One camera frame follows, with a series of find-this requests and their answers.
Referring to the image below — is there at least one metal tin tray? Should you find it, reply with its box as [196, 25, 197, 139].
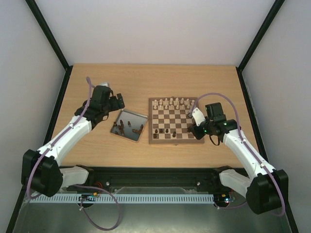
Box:
[110, 109, 148, 143]

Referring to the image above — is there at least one wooden chess board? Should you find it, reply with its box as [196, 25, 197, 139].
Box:
[148, 97, 205, 145]

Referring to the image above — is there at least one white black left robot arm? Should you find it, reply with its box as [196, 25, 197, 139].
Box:
[21, 84, 125, 199]

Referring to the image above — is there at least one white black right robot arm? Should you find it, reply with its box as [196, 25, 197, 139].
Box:
[188, 102, 288, 216]

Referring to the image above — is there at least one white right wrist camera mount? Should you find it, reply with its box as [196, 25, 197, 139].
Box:
[188, 107, 206, 126]

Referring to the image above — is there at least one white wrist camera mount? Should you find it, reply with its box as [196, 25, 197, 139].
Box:
[99, 82, 110, 88]
[188, 107, 206, 126]

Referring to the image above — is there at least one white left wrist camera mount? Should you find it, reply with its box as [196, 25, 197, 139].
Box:
[99, 82, 110, 88]

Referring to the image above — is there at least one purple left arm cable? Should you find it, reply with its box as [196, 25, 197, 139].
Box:
[26, 76, 121, 230]

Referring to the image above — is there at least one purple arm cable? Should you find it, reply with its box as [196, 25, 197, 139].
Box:
[26, 76, 121, 230]
[190, 92, 286, 216]

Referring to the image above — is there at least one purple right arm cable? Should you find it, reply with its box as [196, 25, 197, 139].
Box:
[190, 92, 286, 216]

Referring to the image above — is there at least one black aluminium frame rail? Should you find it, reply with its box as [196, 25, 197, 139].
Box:
[24, 167, 282, 192]

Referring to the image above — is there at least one light blue slotted cable duct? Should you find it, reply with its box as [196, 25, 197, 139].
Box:
[30, 194, 214, 204]

